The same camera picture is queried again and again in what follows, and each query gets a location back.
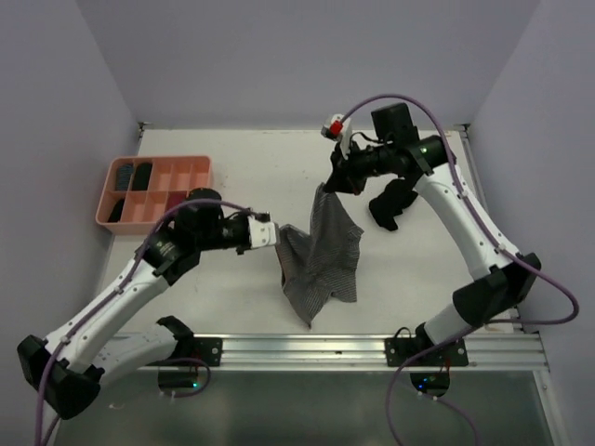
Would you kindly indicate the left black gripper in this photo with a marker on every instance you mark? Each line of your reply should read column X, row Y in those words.
column 244, row 216

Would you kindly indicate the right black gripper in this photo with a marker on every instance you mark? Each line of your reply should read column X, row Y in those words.
column 343, row 177

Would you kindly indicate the grey striped underwear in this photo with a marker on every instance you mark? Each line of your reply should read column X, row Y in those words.
column 322, row 263
column 123, row 175

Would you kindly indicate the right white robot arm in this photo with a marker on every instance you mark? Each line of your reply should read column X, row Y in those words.
column 501, row 275

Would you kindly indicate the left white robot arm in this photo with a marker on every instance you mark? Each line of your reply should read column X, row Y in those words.
column 69, row 367

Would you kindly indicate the dark red rolled underwear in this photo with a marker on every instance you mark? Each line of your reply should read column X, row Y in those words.
column 175, row 198

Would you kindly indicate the grey striped rolled underwear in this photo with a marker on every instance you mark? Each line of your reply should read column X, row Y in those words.
column 123, row 175

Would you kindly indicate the pink divided organizer tray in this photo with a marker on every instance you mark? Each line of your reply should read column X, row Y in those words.
column 143, row 208

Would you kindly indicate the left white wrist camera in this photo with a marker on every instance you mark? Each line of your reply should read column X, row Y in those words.
column 263, row 231

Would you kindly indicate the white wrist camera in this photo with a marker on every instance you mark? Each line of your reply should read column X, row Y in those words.
column 338, row 128
column 263, row 231

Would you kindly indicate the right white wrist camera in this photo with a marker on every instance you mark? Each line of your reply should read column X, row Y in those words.
column 338, row 128

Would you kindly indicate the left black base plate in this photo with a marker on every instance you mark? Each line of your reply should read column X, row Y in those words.
column 208, row 349

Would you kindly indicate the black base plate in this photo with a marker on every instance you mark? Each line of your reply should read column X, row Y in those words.
column 208, row 349
column 425, row 353

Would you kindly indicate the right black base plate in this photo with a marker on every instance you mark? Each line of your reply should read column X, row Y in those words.
column 425, row 353

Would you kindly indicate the aluminium mounting rail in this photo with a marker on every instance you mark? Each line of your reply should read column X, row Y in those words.
column 368, row 353

